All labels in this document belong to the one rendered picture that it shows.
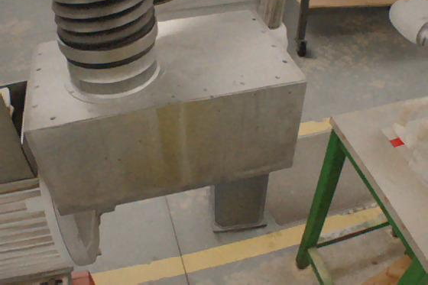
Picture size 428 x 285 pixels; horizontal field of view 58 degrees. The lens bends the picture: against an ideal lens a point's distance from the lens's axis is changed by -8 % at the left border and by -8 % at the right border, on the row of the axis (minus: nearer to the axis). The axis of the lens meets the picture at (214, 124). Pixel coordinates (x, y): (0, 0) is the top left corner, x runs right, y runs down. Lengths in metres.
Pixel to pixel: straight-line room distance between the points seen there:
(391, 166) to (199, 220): 1.20
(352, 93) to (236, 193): 1.43
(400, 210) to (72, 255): 0.83
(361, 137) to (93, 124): 1.00
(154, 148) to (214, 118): 0.07
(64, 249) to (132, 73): 0.32
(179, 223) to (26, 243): 1.58
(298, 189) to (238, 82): 1.90
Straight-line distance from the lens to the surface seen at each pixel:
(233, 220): 2.09
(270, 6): 1.60
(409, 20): 1.30
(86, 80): 0.43
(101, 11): 0.39
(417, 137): 1.27
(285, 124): 0.49
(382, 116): 1.41
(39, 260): 0.68
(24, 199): 0.63
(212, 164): 0.50
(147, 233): 2.16
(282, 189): 2.32
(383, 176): 1.22
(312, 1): 3.23
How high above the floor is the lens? 1.80
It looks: 43 degrees down
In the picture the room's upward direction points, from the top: straight up
